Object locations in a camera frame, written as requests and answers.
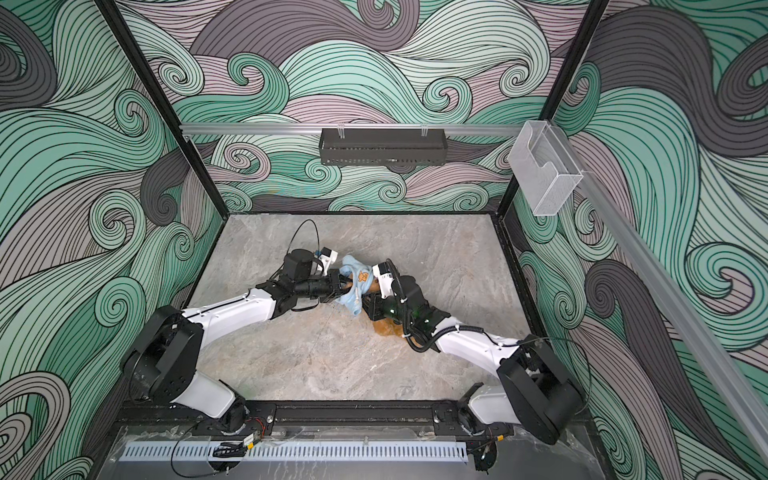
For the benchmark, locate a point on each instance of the aluminium right wall rail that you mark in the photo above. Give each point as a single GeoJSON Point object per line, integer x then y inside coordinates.
{"type": "Point", "coordinates": [738, 394]}

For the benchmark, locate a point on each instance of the light blue bear hoodie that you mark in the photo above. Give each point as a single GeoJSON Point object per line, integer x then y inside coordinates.
{"type": "Point", "coordinates": [362, 279]}

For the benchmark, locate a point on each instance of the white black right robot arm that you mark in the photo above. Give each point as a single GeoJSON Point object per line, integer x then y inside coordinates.
{"type": "Point", "coordinates": [534, 390]}

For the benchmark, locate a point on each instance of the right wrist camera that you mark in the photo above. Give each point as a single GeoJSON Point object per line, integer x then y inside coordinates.
{"type": "Point", "coordinates": [384, 279]}

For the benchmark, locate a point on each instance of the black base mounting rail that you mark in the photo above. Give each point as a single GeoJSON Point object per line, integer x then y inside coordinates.
{"type": "Point", "coordinates": [451, 418]}

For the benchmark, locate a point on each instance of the aluminium back wall rail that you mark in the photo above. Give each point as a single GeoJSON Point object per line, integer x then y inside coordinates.
{"type": "Point", "coordinates": [275, 128]}

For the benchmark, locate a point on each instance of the black perforated wall tray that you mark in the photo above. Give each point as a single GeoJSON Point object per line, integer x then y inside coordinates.
{"type": "Point", "coordinates": [383, 147]}

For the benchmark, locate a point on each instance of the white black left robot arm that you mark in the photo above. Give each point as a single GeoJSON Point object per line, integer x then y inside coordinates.
{"type": "Point", "coordinates": [161, 364]}

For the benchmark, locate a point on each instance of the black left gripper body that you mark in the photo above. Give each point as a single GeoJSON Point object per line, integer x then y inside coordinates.
{"type": "Point", "coordinates": [320, 288]}

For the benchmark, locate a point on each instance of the brown teddy bear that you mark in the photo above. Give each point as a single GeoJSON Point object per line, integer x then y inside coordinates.
{"type": "Point", "coordinates": [384, 327]}

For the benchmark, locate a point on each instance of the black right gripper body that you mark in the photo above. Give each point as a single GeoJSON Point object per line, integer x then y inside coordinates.
{"type": "Point", "coordinates": [382, 308]}

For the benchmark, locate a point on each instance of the clear plastic wall holder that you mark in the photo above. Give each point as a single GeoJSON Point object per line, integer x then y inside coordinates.
{"type": "Point", "coordinates": [545, 165]}

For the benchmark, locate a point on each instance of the aluminium wall rail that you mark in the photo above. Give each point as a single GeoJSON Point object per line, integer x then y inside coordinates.
{"type": "Point", "coordinates": [738, 394]}
{"type": "Point", "coordinates": [275, 128]}

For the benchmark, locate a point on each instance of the white slotted cable duct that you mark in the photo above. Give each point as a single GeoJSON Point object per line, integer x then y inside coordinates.
{"type": "Point", "coordinates": [370, 451]}

